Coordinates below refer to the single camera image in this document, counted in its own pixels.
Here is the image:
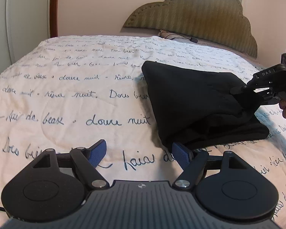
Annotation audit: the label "black pants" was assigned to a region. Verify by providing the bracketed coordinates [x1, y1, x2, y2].
[141, 61, 270, 152]

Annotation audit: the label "white wardrobe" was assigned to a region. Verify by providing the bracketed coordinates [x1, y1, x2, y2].
[0, 0, 52, 83]

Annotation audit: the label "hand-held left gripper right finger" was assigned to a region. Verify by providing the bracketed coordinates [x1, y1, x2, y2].
[172, 142, 251, 191]

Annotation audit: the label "brown wooden trim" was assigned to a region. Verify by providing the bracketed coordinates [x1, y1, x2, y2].
[50, 0, 60, 39]

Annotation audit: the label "black charger cable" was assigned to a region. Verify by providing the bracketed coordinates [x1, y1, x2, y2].
[168, 36, 197, 42]

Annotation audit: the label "olive padded headboard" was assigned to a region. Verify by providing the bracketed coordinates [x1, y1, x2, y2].
[123, 0, 258, 58]

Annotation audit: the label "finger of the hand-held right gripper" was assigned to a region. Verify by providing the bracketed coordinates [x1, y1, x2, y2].
[230, 63, 286, 95]
[251, 87, 283, 106]

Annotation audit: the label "patterned pillow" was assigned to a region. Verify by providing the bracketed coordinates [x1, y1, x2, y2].
[158, 29, 198, 42]

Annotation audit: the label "white script-printed blanket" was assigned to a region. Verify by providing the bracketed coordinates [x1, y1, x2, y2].
[0, 35, 286, 229]

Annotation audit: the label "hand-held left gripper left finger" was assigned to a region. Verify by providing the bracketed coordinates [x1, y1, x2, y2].
[26, 139, 110, 191]

